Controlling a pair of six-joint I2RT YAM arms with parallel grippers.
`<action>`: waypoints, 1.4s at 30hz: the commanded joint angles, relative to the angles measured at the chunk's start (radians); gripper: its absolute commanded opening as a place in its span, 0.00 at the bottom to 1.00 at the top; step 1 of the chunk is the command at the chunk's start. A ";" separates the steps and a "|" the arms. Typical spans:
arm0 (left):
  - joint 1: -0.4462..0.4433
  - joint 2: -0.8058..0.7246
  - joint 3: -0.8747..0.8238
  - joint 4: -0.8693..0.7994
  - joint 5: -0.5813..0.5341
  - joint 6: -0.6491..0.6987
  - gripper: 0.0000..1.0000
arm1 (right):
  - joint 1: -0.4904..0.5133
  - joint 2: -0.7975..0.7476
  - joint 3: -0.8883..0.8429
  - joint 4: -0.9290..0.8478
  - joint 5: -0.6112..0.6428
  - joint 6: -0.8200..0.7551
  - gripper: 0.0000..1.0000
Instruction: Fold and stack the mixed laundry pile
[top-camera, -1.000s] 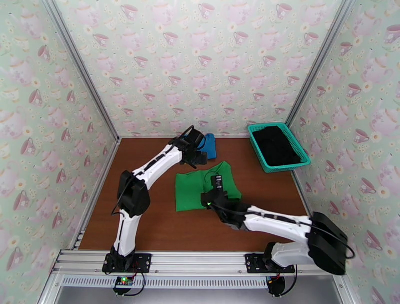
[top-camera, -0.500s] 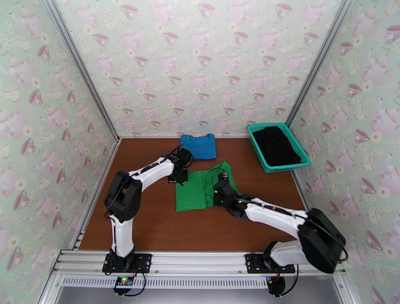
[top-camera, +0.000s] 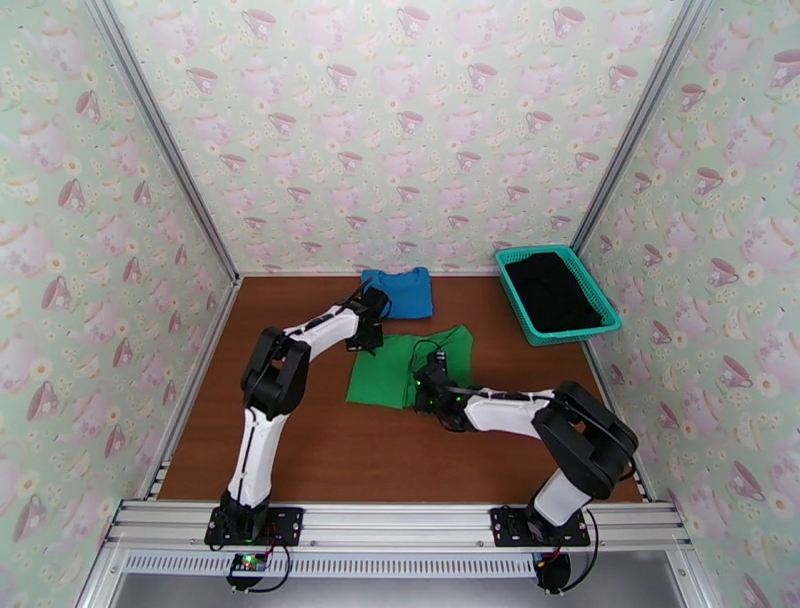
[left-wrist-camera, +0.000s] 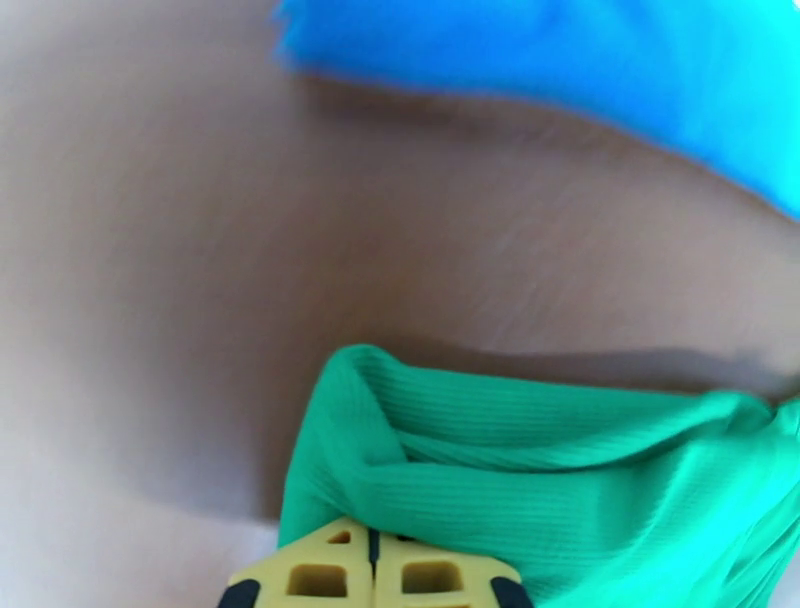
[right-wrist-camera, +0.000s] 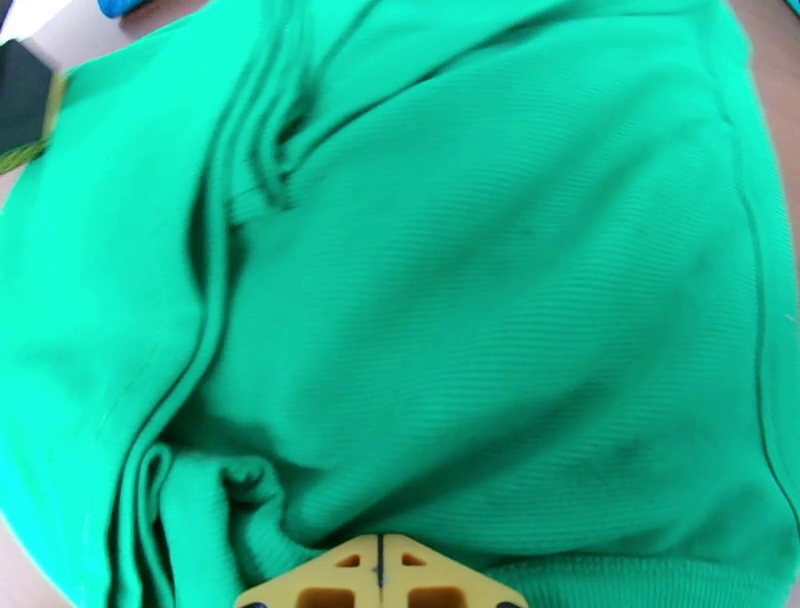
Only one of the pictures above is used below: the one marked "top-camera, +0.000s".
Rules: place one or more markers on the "black round power adapter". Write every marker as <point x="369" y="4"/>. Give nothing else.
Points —
<point x="553" y="572"/>

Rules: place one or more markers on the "black garment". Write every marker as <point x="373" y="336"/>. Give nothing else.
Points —
<point x="553" y="294"/>

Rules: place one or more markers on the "aluminium mounting rail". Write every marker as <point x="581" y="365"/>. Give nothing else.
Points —
<point x="400" y="522"/>

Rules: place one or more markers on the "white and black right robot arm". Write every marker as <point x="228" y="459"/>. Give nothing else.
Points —
<point x="500" y="409"/>

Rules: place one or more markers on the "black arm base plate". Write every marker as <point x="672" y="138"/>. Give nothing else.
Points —
<point x="509" y="526"/>
<point x="284" y="525"/>

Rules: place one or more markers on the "aluminium frame post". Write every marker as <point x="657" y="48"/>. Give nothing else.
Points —
<point x="637" y="125"/>
<point x="162" y="137"/>

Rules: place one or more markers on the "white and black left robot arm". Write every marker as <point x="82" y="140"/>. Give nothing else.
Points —
<point x="256" y="450"/>

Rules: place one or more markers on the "small circuit board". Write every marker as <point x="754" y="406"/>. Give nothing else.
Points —
<point x="248" y="564"/>

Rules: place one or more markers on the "green shirt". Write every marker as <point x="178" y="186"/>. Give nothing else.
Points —
<point x="381" y="375"/>

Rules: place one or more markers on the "blue shirt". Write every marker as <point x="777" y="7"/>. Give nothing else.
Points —
<point x="406" y="294"/>

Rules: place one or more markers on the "teal plastic basket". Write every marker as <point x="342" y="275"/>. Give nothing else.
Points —
<point x="600" y="328"/>

